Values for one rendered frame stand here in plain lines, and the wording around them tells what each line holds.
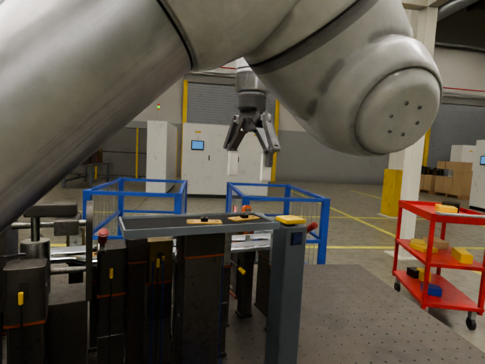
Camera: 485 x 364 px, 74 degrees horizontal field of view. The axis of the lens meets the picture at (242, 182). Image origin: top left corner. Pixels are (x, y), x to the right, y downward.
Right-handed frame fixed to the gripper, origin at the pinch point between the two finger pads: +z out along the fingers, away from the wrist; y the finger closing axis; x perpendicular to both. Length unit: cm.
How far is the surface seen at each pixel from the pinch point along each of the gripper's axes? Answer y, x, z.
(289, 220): -6.3, -10.2, 11.8
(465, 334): 12, -239, 128
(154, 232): -2.0, 25.9, 12.0
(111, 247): 16.8, 29.1, 19.7
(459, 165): 371, -1293, 4
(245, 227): -6.8, 5.3, 12.0
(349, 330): -2, -51, 58
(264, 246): 18.2, -24.4, 27.7
